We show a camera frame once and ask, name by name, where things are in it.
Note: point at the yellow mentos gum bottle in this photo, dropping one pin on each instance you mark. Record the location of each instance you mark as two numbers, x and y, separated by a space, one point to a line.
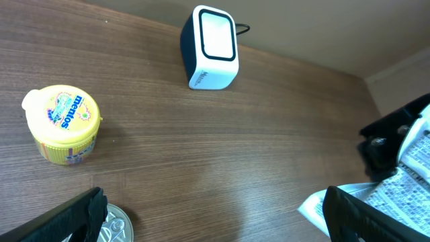
64 122

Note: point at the white barcode scanner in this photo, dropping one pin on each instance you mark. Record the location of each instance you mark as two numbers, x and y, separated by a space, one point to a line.
208 44

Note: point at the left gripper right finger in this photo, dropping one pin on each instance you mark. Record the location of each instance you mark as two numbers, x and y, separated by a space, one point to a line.
350 219

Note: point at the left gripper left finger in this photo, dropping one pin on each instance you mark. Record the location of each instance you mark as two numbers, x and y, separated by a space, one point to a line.
78 219

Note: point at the round tin can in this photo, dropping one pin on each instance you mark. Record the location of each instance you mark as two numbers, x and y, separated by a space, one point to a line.
117 226

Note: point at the black red snack packet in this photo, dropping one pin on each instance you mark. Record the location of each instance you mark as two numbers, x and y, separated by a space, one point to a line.
403 196

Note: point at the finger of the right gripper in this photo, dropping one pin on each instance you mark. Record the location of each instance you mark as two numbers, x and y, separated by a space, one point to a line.
383 139

